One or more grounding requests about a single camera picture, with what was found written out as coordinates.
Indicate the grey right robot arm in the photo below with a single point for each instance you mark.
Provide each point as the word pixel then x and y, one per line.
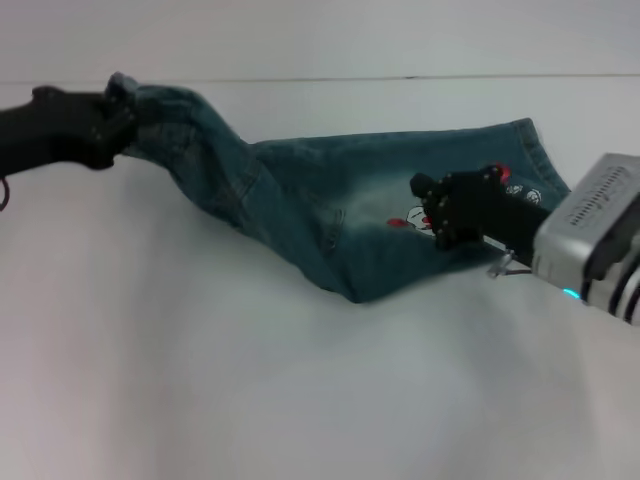
pixel 620 295

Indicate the blue denim shorts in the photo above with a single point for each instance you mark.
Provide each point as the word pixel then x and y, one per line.
pixel 310 200

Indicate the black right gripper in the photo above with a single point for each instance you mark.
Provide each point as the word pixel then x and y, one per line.
pixel 490 210

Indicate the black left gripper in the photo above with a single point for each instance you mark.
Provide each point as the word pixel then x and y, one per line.
pixel 55 130

